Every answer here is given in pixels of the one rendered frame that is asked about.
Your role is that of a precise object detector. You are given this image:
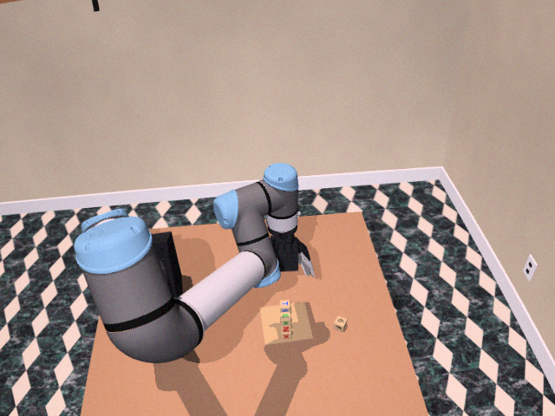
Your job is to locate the tan mat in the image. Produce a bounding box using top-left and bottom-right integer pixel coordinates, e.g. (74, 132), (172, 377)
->
(259, 302), (313, 345)

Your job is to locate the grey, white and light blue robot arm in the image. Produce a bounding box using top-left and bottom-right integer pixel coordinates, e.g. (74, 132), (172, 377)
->
(74, 163), (301, 363)

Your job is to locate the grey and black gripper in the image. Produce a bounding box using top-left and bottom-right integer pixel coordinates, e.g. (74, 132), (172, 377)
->
(268, 226), (315, 277)

